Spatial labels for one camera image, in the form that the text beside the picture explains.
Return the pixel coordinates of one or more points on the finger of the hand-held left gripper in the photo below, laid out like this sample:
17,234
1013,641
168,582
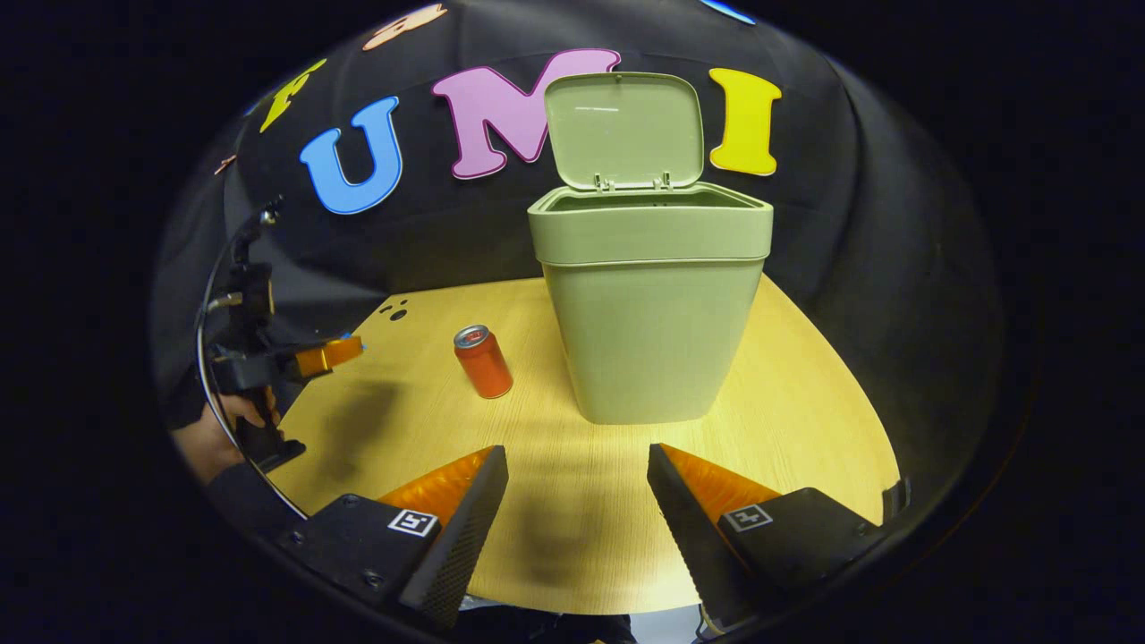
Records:
326,358

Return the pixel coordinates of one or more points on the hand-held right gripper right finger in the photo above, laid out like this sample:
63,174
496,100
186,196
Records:
689,537

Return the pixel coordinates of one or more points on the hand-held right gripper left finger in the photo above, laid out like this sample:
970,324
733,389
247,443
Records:
465,546

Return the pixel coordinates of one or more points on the blue paper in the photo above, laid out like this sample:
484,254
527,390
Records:
351,338

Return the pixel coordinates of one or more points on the orange pop can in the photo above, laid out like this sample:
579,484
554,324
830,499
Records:
485,367

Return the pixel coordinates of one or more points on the green desktop garbage bin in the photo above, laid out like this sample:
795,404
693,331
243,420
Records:
644,340

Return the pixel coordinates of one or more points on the wooden desktop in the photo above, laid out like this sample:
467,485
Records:
581,501

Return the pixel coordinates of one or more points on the copper metal clip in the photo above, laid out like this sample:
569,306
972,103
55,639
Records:
224,164

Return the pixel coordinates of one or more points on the black backdrop cloth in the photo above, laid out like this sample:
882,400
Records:
894,224

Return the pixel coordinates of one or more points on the black bracket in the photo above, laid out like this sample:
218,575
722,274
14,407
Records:
897,501

